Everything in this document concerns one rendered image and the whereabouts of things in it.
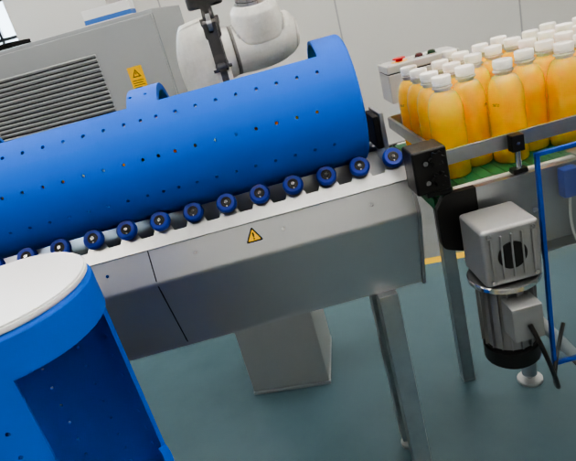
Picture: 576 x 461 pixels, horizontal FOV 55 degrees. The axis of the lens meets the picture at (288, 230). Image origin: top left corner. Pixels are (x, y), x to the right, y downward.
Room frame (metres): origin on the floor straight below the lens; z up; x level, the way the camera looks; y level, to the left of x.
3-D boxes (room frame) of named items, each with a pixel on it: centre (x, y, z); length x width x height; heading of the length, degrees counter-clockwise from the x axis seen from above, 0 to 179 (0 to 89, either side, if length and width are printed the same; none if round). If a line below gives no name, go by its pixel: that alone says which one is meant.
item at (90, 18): (3.10, 0.58, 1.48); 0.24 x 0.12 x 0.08; 87
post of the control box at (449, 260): (1.55, -0.47, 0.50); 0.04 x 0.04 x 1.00; 0
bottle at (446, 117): (1.13, -0.38, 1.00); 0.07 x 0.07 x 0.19
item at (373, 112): (1.26, -0.26, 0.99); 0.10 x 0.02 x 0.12; 0
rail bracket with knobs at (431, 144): (1.06, -0.30, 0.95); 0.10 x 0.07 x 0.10; 0
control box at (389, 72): (1.55, -0.47, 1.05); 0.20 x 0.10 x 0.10; 90
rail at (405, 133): (1.26, -0.34, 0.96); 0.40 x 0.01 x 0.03; 0
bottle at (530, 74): (1.17, -0.57, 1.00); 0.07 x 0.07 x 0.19
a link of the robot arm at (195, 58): (1.90, 0.11, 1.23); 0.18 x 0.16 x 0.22; 94
